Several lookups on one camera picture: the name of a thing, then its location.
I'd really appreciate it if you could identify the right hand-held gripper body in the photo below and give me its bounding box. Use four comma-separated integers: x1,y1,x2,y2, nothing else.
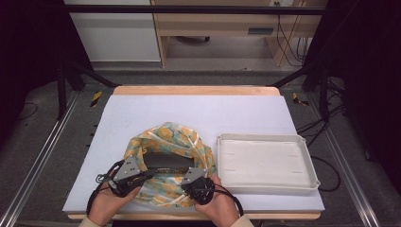
180,166,217,206

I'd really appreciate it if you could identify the person's right hand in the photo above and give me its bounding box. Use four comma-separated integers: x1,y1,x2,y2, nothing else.
192,174,241,227

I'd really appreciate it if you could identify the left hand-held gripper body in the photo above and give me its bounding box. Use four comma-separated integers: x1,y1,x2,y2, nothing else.
107,154,149,199

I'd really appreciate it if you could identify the person's left hand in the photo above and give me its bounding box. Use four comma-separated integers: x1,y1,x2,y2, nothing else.
88,168,142,227

